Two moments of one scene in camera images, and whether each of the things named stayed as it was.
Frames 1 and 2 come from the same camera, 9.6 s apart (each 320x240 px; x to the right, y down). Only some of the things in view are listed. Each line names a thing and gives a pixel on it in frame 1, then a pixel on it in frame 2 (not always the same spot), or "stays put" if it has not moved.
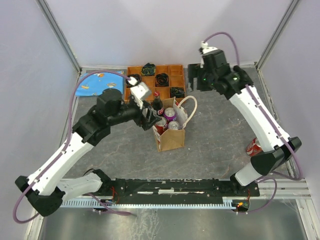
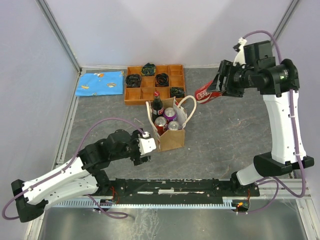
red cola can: (253, 148) to (203, 95)
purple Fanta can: (170, 114) stays put
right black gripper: (195, 71) to (226, 70)
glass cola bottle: (157, 104) stays put
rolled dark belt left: (128, 83) stays put
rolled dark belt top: (148, 69) stays put
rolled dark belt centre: (162, 80) stays put
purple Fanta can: (173, 125) stays put
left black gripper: (146, 122) to (137, 158)
